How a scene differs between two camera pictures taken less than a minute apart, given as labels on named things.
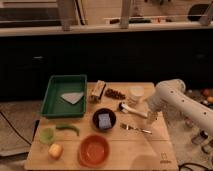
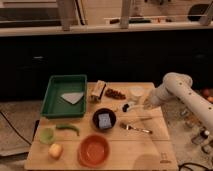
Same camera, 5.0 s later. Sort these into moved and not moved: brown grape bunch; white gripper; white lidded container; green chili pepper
Moved: white gripper
Not moved: green chili pepper; white lidded container; brown grape bunch
